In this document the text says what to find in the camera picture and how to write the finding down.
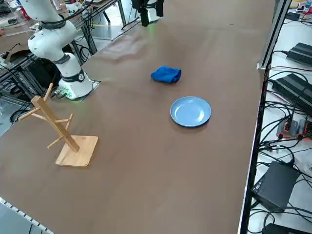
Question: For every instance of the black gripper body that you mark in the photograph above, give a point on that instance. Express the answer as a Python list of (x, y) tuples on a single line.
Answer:
[(137, 5)]

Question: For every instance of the blue cloth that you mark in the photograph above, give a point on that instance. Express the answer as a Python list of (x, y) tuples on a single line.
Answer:
[(167, 74)]

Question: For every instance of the light blue plastic plate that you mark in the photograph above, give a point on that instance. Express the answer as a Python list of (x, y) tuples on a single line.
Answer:
[(190, 112)]

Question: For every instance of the red clamp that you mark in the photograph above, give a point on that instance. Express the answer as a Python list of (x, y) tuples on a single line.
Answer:
[(25, 13)]

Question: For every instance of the small black power adapter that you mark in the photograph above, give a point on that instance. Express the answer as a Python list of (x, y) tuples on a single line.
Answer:
[(292, 16)]

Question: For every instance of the wooden cup rack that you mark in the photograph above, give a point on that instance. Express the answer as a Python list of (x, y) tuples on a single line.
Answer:
[(73, 151)]

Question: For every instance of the large black power adapter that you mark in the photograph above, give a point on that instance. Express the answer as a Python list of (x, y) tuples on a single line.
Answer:
[(292, 90)]

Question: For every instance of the orange black charger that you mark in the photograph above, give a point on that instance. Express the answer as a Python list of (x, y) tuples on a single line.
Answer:
[(287, 128), (304, 129)]

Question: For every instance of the black power supply box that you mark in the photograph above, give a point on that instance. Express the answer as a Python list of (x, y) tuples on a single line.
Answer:
[(275, 185)]

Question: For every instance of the grey ridged panel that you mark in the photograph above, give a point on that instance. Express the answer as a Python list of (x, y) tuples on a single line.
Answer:
[(14, 219)]

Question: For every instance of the metal base plate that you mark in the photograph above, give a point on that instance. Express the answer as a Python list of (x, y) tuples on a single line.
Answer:
[(96, 82)]

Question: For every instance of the aluminium frame post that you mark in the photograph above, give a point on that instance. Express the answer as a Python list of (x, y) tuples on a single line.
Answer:
[(273, 36)]

